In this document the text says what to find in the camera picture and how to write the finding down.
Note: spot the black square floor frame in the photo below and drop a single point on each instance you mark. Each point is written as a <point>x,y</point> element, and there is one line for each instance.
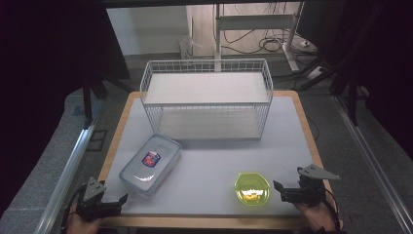
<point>96,140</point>

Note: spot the green plastic bowl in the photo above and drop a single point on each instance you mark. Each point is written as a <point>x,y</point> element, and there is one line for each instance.
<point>252,189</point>

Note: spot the white power strip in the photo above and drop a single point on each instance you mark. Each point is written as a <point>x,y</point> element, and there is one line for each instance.
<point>315,73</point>

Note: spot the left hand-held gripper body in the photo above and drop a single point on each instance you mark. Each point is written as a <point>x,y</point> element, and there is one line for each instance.
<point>94,198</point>

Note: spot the aluminium rail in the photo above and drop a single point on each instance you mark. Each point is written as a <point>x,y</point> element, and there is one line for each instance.
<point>65,175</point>
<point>373,162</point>

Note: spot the black metal stand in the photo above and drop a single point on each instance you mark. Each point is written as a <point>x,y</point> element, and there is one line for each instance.
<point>87,100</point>
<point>352,81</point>

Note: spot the person's left hand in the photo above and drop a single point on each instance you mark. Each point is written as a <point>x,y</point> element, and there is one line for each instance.
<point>81,226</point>

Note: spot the white metal desk frame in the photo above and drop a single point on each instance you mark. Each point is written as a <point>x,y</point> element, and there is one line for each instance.
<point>256,22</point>

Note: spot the clear food container blue lid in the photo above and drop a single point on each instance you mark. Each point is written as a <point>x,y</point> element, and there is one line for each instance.
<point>151,165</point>

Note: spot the grey table mat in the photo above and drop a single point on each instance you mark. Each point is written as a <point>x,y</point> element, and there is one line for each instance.
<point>211,169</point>

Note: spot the person's right hand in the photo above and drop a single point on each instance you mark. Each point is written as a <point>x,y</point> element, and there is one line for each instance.
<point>318,217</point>

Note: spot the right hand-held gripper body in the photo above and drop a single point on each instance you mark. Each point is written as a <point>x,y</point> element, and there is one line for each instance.
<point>313,185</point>

